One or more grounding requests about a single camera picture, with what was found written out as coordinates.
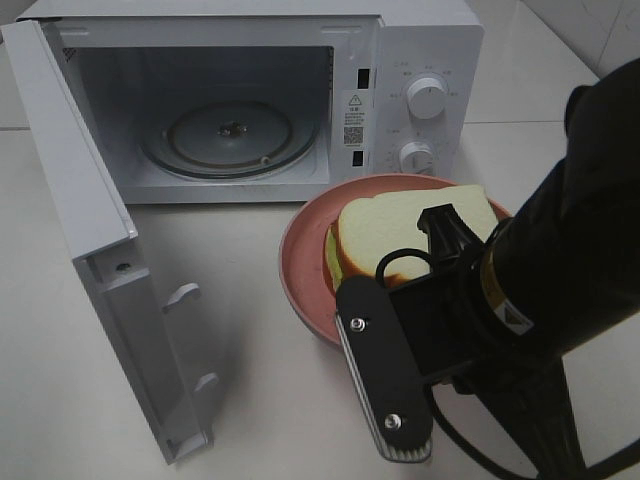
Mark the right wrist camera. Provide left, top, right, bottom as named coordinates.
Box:
left=335, top=276, right=433, bottom=463

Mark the pink round plate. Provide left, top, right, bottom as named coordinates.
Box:
left=278, top=173, right=512, bottom=351

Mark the white bread sandwich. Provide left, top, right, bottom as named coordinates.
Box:
left=330, top=185, right=498, bottom=281

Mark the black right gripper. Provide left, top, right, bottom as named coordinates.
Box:
left=384, top=203, right=491, bottom=385

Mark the white upper microwave knob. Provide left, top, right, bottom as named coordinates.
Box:
left=405, top=74, right=448, bottom=120

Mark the white microwave oven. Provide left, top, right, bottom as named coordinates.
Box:
left=10, top=1, right=484, bottom=204

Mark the white microwave knob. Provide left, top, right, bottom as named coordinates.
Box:
left=405, top=74, right=448, bottom=120
left=398, top=142, right=436, bottom=175

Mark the white microwave door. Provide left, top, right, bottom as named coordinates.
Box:
left=2, top=20, right=217, bottom=464

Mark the white lower microwave knob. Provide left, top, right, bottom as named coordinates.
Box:
left=398, top=142, right=436, bottom=175

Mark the green lettuce leaf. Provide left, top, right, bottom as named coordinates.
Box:
left=324, top=227, right=343, bottom=291

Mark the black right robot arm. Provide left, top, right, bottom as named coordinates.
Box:
left=391, top=61, right=639, bottom=479

